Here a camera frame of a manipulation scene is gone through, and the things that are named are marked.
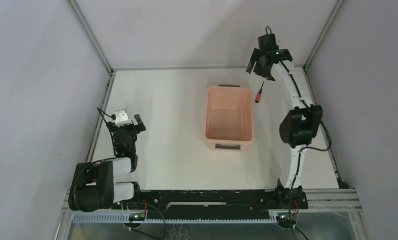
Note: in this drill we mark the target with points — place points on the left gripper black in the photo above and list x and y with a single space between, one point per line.
126 128

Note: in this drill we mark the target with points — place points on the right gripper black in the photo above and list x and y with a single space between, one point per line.
257 56

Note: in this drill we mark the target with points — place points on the red black screwdriver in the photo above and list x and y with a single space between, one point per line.
259 94

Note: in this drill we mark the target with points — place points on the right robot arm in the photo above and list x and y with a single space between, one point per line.
301 123

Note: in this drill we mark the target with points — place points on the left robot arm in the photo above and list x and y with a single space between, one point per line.
93 186

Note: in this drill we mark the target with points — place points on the pink plastic bin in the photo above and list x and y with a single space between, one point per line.
229 118

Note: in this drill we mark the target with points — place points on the left circuit board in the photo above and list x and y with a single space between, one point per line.
136 217

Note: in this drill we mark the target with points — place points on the circuit board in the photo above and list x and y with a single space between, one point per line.
136 217
285 217

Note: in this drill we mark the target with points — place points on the right circuit board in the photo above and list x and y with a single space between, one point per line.
285 217

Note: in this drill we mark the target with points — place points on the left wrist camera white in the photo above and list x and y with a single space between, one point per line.
121 118

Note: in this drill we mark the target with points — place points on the left wrist cable black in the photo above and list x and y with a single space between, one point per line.
103 114

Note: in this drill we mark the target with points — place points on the aluminium frame back rail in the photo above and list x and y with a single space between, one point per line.
179 68

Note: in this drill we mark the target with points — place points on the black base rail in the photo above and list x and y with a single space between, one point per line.
214 204

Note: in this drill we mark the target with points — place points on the grey cable duct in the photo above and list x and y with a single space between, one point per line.
118 217

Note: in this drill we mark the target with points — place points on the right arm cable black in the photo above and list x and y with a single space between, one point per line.
318 149

